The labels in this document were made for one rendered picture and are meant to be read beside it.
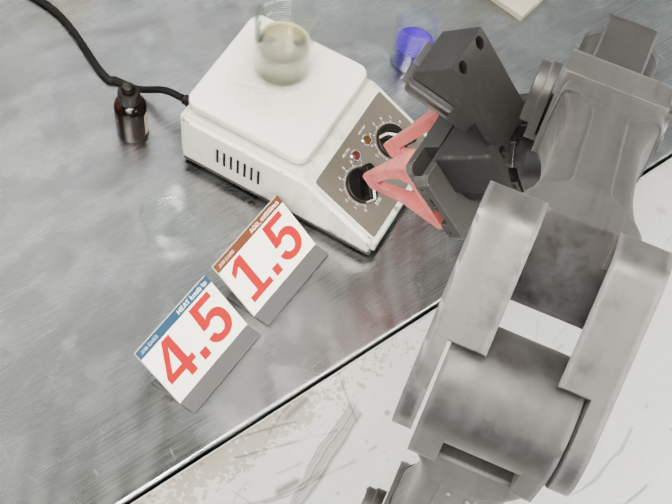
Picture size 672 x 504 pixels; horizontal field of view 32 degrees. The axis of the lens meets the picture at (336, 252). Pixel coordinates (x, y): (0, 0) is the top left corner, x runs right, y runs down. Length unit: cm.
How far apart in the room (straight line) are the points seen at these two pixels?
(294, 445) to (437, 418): 42
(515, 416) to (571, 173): 13
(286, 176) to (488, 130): 25
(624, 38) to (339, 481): 41
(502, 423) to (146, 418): 47
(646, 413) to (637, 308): 50
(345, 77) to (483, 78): 26
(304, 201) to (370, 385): 17
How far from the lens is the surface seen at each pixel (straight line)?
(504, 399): 54
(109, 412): 97
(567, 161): 61
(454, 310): 53
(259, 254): 100
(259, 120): 100
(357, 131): 103
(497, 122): 81
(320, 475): 95
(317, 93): 102
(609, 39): 82
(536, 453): 55
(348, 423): 96
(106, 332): 100
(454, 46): 79
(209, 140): 102
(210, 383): 97
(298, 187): 100
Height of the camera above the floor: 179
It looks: 60 degrees down
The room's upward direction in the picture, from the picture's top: 11 degrees clockwise
